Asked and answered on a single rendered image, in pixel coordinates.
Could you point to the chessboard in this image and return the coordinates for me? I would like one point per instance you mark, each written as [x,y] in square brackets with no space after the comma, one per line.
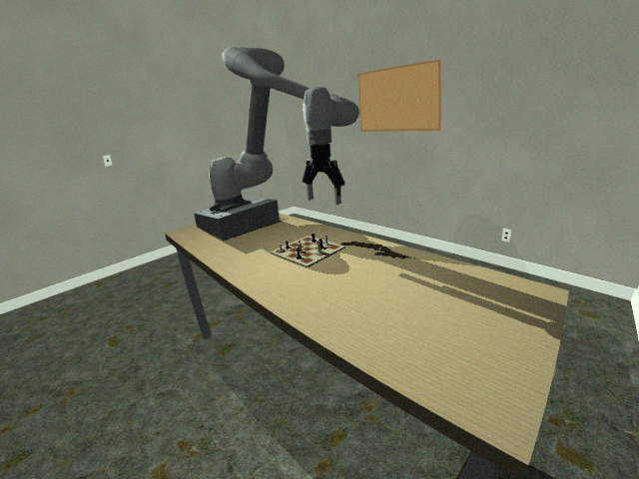
[309,248]

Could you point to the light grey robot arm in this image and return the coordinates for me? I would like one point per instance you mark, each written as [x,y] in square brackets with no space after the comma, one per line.
[321,110]

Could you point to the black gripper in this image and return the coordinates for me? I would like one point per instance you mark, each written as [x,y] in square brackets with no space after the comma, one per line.
[320,160]

